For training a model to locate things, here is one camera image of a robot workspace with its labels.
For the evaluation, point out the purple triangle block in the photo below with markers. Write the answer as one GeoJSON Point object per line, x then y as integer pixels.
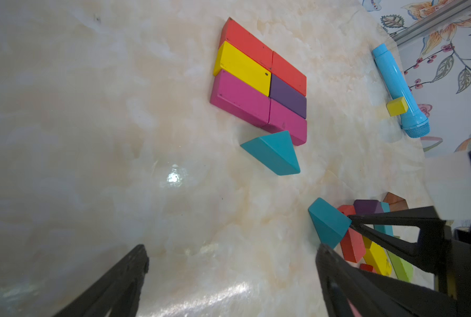
{"type": "Point", "coordinates": [367, 206]}

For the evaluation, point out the small yellow cube block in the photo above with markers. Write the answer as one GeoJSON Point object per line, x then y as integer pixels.
{"type": "Point", "coordinates": [397, 106]}

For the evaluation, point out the yellow rectangular block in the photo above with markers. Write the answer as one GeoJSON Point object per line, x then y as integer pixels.
{"type": "Point", "coordinates": [232, 60]}
{"type": "Point", "coordinates": [377, 257]}

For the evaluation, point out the green rectangular block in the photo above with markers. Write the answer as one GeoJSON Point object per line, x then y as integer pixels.
{"type": "Point", "coordinates": [404, 271]}

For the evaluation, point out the purple rectangular block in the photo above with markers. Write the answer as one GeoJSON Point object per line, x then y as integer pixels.
{"type": "Point", "coordinates": [288, 96]}

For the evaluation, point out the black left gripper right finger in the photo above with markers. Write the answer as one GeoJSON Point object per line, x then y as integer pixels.
{"type": "Point", "coordinates": [345, 287]}

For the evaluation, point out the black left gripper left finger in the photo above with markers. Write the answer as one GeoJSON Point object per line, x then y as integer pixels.
{"type": "Point", "coordinates": [117, 292]}

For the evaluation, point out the pink rectangular block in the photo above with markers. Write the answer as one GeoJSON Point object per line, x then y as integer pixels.
{"type": "Point", "coordinates": [354, 310]}

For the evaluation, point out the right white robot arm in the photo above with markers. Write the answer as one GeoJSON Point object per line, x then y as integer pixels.
{"type": "Point", "coordinates": [448, 182]}

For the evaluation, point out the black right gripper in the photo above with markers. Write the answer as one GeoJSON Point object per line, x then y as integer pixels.
{"type": "Point", "coordinates": [424, 240]}

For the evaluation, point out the blue toy microphone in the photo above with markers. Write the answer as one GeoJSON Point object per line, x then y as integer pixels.
{"type": "Point", "coordinates": [414, 122]}

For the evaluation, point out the magenta rectangular block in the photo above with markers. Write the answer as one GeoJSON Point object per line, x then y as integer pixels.
{"type": "Point", "coordinates": [239, 99]}
{"type": "Point", "coordinates": [282, 119]}

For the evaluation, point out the teal triangle block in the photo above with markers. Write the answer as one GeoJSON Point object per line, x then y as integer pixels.
{"type": "Point", "coordinates": [330, 224]}
{"type": "Point", "coordinates": [275, 151]}

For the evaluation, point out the brown small block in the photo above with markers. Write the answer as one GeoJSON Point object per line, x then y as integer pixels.
{"type": "Point", "coordinates": [395, 202]}

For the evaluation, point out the red rectangular block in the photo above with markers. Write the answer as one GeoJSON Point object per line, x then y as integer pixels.
{"type": "Point", "coordinates": [244, 41]}
{"type": "Point", "coordinates": [285, 71]}
{"type": "Point", "coordinates": [367, 267]}
{"type": "Point", "coordinates": [352, 245]}

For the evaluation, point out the teal small block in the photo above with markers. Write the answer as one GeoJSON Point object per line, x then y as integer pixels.
{"type": "Point", "coordinates": [386, 229]}

